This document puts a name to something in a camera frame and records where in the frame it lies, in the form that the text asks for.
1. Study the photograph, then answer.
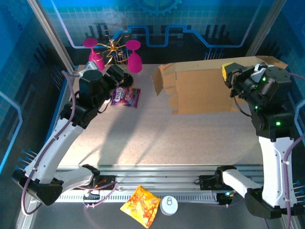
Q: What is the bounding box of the purple berries candy bag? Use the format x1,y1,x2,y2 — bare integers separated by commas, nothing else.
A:
111,86,141,109

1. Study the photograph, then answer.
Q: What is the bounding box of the black round tin gold rim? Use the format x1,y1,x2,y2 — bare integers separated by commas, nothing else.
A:
120,73,134,87

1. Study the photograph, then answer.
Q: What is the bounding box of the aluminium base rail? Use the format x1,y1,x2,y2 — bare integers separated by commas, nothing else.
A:
54,166,265,203

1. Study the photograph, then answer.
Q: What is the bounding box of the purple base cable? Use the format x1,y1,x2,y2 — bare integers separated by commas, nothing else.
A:
76,181,119,209

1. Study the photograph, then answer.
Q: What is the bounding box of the orange snack bag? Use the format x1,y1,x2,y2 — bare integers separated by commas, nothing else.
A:
120,185,162,229

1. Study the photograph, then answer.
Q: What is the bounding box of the pink goblet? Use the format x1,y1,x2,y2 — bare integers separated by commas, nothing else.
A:
125,40,143,73
82,37,106,72

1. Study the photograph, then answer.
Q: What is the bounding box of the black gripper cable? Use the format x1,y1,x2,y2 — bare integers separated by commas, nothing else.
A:
233,95,253,117

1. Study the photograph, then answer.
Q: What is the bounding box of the aluminium frame post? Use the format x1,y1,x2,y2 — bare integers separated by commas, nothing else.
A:
27,0,75,72
245,0,284,57

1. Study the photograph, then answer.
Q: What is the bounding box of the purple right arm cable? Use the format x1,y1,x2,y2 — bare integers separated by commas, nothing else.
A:
262,73,305,229

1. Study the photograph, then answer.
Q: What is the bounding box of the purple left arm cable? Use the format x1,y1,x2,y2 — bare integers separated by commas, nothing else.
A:
21,70,81,215

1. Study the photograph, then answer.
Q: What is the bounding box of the white can lid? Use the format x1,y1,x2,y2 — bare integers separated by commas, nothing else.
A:
159,196,179,216

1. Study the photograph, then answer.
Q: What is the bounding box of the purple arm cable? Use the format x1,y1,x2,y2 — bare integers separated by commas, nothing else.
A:
21,70,81,215
262,73,305,229

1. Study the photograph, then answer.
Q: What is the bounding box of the brown cardboard box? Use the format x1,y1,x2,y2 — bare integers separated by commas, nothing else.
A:
151,55,289,115

